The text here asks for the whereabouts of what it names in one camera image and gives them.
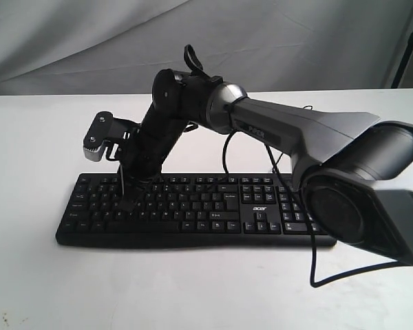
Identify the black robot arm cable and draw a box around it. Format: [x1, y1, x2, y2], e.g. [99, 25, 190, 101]
[183, 43, 405, 289]

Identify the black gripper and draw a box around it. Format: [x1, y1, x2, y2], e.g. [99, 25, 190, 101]
[118, 116, 188, 212]

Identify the grey backdrop cloth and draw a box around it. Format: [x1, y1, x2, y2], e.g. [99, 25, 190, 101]
[0, 1, 413, 96]

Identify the black acer keyboard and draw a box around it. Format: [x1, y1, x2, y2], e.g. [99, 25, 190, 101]
[55, 173, 336, 249]

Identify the grey black piper robot arm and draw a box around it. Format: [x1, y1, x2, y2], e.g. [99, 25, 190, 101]
[120, 69, 413, 265]

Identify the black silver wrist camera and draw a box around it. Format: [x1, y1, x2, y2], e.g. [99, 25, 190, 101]
[83, 111, 140, 162]

